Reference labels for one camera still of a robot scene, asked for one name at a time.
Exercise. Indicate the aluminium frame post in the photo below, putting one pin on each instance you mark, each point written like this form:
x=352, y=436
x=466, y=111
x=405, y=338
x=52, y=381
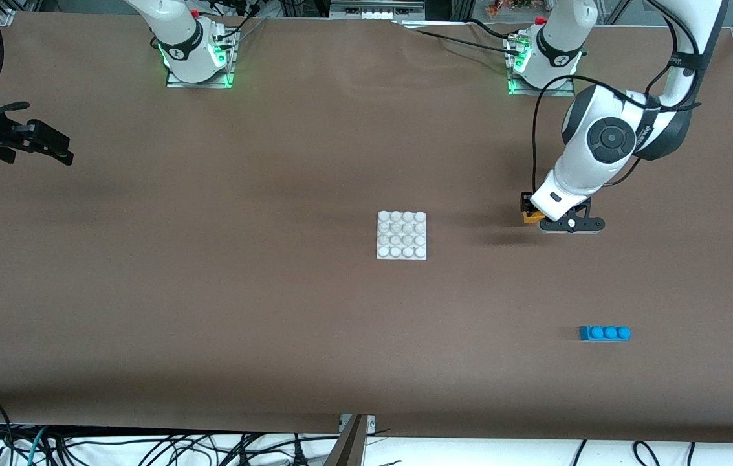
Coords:
x=461, y=8

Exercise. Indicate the brown table cover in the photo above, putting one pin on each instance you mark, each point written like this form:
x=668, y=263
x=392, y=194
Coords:
x=340, y=323

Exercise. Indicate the blue three-stud block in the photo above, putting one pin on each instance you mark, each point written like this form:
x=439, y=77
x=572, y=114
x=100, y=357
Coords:
x=605, y=333

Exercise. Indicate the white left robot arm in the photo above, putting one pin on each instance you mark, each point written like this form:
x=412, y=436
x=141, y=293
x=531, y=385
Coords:
x=609, y=139

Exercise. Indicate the yellow two-stud block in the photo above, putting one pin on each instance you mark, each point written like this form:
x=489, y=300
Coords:
x=534, y=219

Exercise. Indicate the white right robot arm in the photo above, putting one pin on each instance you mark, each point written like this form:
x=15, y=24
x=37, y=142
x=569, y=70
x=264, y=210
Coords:
x=178, y=39

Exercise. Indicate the white power strip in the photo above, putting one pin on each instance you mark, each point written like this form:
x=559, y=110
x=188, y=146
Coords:
x=372, y=13

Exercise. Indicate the grey metal beam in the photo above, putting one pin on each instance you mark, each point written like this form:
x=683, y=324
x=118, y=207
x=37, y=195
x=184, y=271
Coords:
x=347, y=450

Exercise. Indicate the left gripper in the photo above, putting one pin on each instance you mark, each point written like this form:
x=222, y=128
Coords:
x=526, y=201

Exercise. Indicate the silver metal bracket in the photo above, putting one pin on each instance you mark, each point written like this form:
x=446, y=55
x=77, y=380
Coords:
x=371, y=424

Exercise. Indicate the white studded base plate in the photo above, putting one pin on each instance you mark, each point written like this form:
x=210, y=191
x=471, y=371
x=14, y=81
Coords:
x=402, y=243

